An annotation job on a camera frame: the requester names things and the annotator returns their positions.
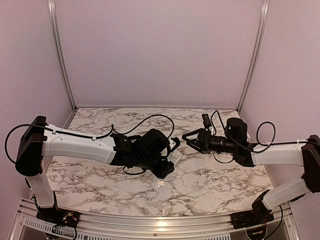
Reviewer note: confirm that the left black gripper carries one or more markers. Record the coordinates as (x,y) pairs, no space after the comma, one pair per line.
(163,172)

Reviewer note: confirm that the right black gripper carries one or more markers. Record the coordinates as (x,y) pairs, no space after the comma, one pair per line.
(203,141)

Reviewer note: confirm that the white remote control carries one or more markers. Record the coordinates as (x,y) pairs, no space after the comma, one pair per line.
(174,157)

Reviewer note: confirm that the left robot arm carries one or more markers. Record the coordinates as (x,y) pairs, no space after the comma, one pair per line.
(151,151)

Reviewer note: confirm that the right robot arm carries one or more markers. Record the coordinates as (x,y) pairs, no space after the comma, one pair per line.
(305,154)

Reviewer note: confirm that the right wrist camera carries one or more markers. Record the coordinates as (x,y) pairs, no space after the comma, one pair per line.
(206,121)

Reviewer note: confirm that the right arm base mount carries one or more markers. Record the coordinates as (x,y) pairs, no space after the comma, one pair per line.
(250,218)

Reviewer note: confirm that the right aluminium frame post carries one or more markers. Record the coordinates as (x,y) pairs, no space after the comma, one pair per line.
(258,42)

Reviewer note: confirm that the aluminium frame post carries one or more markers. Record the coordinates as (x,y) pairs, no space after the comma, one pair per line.
(59,52)
(258,42)

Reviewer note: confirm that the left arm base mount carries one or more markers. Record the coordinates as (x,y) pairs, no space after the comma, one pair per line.
(62,217)

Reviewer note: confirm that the front aluminium rail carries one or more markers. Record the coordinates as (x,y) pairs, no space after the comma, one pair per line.
(100,226)

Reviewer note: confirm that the left aluminium frame post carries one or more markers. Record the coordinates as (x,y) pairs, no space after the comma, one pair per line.
(59,52)

